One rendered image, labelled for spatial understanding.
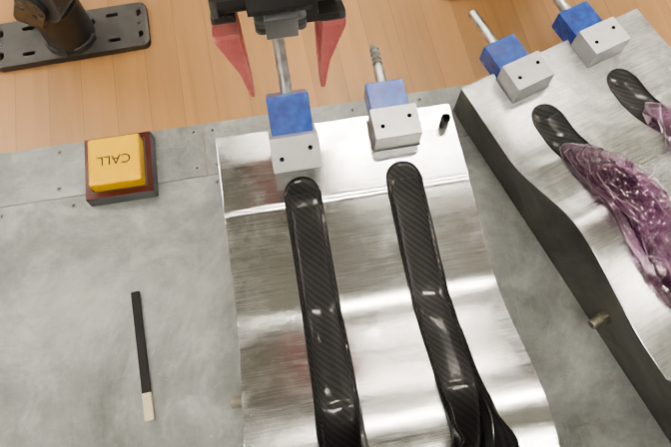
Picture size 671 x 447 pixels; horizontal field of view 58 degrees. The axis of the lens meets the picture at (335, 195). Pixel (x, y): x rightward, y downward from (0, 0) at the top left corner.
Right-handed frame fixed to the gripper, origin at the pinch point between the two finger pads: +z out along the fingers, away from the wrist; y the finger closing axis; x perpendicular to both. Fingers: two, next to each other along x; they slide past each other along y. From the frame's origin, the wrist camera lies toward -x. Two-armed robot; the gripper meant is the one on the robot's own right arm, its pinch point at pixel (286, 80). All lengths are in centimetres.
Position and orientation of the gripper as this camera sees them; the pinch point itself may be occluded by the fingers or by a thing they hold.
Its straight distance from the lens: 55.0
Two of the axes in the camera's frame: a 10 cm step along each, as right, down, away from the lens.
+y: 9.9, -1.6, 0.7
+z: 0.8, 7.7, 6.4
